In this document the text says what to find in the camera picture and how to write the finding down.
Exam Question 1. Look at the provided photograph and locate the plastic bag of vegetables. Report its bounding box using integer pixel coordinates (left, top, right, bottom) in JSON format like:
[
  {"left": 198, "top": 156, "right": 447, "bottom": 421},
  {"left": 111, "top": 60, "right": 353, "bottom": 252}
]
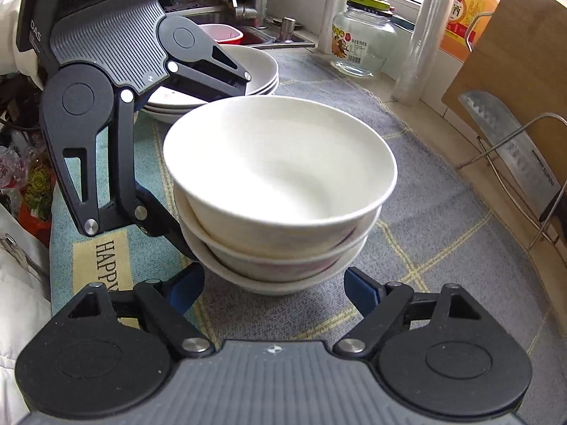
[{"left": 0, "top": 142, "right": 56, "bottom": 249}]

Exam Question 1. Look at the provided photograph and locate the red plastic strainer basket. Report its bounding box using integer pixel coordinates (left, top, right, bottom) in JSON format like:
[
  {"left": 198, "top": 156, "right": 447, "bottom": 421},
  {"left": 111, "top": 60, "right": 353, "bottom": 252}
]
[{"left": 199, "top": 23, "right": 243, "bottom": 46}]

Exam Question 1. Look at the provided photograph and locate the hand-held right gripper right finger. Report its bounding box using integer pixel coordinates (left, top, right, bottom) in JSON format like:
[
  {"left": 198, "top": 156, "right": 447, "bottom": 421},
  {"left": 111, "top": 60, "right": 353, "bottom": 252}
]
[{"left": 332, "top": 267, "right": 484, "bottom": 358}]

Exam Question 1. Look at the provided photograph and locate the thick plastic wrap roll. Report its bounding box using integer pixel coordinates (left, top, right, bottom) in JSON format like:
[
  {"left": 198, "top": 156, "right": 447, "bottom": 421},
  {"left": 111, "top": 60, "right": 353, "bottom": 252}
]
[{"left": 392, "top": 0, "right": 461, "bottom": 104}]

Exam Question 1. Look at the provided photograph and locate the white plate with fruit print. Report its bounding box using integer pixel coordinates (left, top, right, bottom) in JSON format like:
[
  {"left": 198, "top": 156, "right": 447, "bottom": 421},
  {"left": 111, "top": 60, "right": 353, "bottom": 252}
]
[
  {"left": 148, "top": 45, "right": 280, "bottom": 107},
  {"left": 142, "top": 80, "right": 279, "bottom": 125},
  {"left": 144, "top": 71, "right": 280, "bottom": 113}
]

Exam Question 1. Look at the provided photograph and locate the glass jar with yellow label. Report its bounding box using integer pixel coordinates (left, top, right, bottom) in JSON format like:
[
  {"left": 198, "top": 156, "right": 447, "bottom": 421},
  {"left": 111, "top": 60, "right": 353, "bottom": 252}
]
[{"left": 331, "top": 0, "right": 396, "bottom": 78}]

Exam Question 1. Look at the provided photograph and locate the orange cooking oil bottle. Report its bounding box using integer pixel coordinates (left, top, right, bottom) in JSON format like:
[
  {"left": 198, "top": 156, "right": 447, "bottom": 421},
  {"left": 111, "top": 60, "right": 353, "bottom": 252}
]
[{"left": 440, "top": 0, "right": 503, "bottom": 60}]

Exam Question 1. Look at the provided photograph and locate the kitchen knife with black handle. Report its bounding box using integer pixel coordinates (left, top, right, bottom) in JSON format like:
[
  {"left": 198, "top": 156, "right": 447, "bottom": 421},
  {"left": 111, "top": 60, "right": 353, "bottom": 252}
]
[{"left": 458, "top": 90, "right": 567, "bottom": 224}]

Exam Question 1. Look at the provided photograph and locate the white jacket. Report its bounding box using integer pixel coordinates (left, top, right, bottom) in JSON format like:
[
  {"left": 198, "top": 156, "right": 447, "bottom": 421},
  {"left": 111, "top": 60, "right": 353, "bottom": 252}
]
[{"left": 0, "top": 215, "right": 51, "bottom": 425}]

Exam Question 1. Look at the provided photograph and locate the wooden cutting board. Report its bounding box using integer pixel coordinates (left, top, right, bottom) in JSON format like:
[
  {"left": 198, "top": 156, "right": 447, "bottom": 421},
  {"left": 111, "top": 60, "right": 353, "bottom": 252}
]
[{"left": 442, "top": 0, "right": 567, "bottom": 173}]

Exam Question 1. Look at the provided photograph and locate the grey checked cloth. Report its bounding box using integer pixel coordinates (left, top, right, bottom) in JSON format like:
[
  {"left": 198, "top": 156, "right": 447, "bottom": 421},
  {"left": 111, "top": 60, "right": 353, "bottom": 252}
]
[{"left": 133, "top": 51, "right": 554, "bottom": 355}]

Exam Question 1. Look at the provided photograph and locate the steel sink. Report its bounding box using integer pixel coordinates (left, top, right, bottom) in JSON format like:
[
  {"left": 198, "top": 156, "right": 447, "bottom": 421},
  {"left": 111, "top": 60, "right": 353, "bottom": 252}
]
[{"left": 164, "top": 4, "right": 317, "bottom": 49}]

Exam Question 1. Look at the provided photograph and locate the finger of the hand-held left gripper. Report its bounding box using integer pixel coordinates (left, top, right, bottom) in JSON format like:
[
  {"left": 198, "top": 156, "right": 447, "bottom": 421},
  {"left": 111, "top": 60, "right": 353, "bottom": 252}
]
[
  {"left": 166, "top": 43, "right": 254, "bottom": 102},
  {"left": 51, "top": 89, "right": 198, "bottom": 261}
]

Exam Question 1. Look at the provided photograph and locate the teal mat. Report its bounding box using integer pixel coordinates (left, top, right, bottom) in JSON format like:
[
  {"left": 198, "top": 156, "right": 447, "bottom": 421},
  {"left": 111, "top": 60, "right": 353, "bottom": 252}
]
[{"left": 49, "top": 113, "right": 213, "bottom": 319}]

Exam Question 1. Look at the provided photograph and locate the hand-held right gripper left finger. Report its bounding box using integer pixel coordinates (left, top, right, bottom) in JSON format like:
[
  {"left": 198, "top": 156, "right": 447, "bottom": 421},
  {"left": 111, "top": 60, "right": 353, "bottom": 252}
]
[{"left": 66, "top": 263, "right": 215, "bottom": 358}]

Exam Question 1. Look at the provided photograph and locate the white bowl with floral print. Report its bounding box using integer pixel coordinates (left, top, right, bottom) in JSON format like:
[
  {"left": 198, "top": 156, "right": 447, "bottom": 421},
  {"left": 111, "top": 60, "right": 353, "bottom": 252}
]
[
  {"left": 174, "top": 183, "right": 382, "bottom": 282},
  {"left": 163, "top": 96, "right": 397, "bottom": 257},
  {"left": 195, "top": 234, "right": 369, "bottom": 296}
]

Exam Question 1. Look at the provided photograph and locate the metal wire rack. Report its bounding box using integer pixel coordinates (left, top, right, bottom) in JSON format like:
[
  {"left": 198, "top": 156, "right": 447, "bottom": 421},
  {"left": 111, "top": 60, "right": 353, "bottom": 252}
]
[{"left": 458, "top": 113, "right": 567, "bottom": 255}]

